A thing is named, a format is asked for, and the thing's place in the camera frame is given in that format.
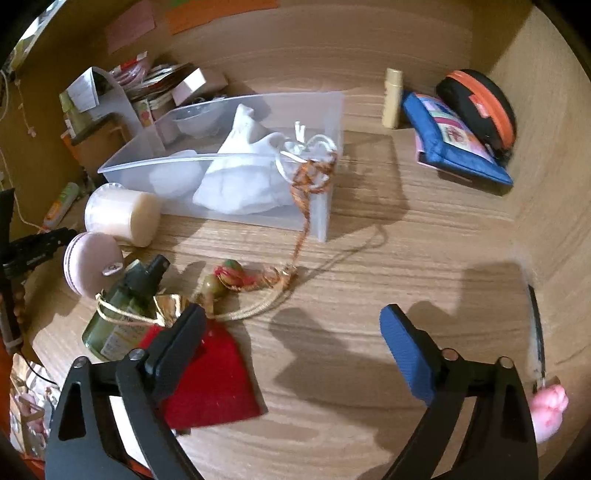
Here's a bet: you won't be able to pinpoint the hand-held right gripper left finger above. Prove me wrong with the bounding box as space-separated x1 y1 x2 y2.
45 305 207 480

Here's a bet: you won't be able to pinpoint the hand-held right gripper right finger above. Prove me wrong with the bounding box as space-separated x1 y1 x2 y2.
379 304 540 480

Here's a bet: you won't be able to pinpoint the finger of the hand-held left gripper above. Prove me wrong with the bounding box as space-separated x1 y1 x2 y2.
4 227 79 278

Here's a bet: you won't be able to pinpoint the pink round case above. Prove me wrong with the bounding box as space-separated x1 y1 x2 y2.
63 232 124 296

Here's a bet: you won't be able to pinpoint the red felt pouch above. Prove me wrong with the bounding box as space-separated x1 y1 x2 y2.
95 295 278 430

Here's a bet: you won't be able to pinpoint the green pump bottle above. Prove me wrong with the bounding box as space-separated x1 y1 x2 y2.
82 255 171 363

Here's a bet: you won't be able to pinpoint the beaded charm with orange cord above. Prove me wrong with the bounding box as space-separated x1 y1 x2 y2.
201 150 339 319

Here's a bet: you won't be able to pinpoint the white plastic cup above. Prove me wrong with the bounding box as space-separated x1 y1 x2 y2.
84 183 162 247

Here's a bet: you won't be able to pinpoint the clear plastic box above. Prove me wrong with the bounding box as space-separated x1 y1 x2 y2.
97 91 345 243

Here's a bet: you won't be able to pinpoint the blue zip pouch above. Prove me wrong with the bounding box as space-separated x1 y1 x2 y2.
403 92 514 186

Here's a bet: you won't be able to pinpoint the wooden desktop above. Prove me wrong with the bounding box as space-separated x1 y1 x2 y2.
21 60 573 480

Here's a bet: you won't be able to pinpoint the green orange sunscreen tube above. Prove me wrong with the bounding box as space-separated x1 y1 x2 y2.
42 182 80 232

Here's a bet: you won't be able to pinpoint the pink patterned bag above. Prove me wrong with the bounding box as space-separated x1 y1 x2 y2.
9 360 61 457

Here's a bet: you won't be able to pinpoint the white cloth pouch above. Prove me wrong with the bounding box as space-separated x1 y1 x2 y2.
191 104 340 215
148 150 206 199

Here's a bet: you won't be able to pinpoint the white folded paper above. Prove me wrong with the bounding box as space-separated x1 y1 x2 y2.
65 69 100 112

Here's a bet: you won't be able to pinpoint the white paper sheets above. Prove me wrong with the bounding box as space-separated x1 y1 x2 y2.
90 66 144 137

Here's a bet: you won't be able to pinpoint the fruit picture box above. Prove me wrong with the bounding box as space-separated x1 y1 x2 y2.
134 99 155 127

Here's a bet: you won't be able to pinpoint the small clear bowl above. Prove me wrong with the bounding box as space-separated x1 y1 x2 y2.
172 104 222 139

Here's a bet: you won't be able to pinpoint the small white box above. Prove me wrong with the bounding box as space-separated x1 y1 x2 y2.
172 68 229 106

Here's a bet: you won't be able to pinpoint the pink paper note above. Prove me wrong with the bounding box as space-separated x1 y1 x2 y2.
105 0 155 54

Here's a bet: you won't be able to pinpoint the cream lip balm tube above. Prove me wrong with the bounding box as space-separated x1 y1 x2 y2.
382 68 404 129

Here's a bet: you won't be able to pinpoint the black orange round case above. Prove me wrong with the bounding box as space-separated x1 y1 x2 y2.
436 69 516 167

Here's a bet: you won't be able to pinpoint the orange paper note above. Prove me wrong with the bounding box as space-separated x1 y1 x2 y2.
165 0 278 35

